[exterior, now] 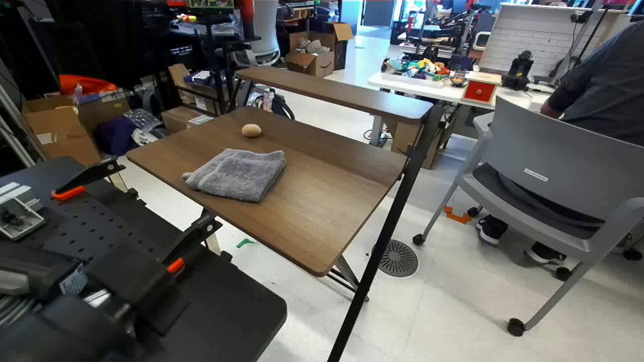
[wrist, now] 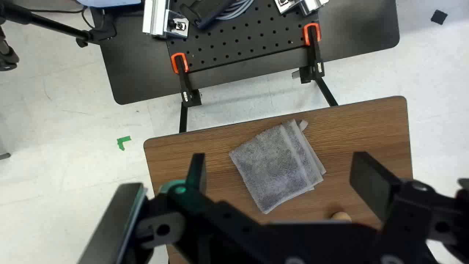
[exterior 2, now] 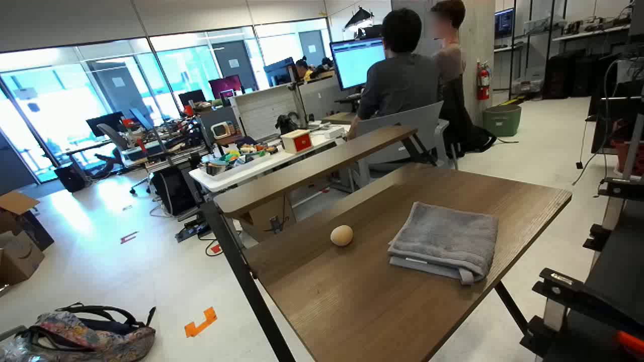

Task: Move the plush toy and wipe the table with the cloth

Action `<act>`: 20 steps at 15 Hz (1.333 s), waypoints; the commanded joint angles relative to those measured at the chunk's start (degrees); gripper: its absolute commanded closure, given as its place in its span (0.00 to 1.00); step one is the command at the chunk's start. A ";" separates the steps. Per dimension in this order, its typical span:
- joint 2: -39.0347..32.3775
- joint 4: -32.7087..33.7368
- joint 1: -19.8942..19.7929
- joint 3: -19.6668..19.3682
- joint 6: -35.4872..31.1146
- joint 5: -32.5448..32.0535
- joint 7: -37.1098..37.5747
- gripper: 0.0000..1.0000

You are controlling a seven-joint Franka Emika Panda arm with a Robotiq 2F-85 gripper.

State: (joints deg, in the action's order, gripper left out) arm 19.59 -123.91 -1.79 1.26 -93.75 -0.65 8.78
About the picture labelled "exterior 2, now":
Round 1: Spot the beige egg-shaped plush toy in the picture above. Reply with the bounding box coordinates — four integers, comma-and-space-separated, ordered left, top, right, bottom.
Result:
329, 223, 356, 248

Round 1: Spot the grey cloth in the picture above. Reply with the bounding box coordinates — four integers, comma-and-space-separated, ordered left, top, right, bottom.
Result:
386, 199, 500, 289

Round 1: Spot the colourful toy pile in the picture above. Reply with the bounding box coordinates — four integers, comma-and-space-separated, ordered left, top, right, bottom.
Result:
219, 140, 282, 171

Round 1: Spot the long wooden side table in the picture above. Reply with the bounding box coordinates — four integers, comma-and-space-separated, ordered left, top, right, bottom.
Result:
212, 123, 419, 218

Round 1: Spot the small red box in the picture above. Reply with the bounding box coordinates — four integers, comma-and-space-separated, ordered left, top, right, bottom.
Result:
280, 127, 316, 155

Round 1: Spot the cardboard box under desk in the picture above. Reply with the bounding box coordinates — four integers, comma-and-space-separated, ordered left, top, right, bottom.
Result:
240, 192, 298, 244

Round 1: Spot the white desk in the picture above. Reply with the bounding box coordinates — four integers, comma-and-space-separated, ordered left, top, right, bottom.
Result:
188, 122, 352, 197

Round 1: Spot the black desktop device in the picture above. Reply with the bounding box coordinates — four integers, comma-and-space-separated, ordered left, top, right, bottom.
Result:
273, 110, 306, 137

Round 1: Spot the white partition panel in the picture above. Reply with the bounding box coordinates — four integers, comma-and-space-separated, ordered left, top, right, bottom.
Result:
230, 85, 306, 143

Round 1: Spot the grey plastic chair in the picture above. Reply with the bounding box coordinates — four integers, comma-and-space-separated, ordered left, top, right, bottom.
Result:
348, 98, 453, 171

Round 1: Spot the blue screen monitor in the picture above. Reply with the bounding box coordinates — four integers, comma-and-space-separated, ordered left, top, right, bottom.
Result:
262, 56, 298, 89

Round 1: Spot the lit computer monitor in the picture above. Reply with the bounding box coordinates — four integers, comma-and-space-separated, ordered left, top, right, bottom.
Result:
330, 36, 388, 94

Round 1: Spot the seated person in grey shirt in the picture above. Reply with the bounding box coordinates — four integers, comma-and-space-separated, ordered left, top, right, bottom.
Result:
354, 6, 444, 134

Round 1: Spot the magenta screen monitor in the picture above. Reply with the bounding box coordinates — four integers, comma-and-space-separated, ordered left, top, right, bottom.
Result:
207, 75, 245, 103

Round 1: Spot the black backpack under desk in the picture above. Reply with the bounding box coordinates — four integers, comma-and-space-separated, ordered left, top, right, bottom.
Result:
148, 165, 206, 219

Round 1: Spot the standing person in dark clothes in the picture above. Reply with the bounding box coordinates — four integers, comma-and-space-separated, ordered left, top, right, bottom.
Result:
419, 0, 474, 159

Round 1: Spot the black bag beside chair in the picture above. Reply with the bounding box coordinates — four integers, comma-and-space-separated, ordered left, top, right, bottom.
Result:
460, 123, 500, 155

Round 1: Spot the red fire extinguisher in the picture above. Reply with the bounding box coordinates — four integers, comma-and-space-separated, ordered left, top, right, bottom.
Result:
474, 60, 494, 106

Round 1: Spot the green plastic bin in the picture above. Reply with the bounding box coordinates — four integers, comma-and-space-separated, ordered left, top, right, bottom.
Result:
481, 103, 523, 140

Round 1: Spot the black office chair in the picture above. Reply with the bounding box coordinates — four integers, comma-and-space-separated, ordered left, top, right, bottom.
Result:
84, 111, 139, 181

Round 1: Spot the metal table leg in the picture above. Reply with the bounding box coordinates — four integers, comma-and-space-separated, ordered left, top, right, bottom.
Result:
494, 279, 533, 339

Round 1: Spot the black waste bin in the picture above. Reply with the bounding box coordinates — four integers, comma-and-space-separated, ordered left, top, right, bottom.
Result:
53, 161, 88, 195

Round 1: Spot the colourful patterned backpack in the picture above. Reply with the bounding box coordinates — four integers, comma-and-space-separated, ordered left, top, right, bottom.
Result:
14, 303, 159, 362

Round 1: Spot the metal storage shelf rack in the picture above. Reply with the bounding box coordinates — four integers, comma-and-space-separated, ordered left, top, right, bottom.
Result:
491, 0, 635, 103

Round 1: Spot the brown cardboard box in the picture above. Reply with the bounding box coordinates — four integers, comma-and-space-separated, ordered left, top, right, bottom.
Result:
0, 190, 56, 253
0, 230, 48, 289

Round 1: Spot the black clamp with orange handle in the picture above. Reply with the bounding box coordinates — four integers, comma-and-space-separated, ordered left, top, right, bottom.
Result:
531, 265, 644, 359

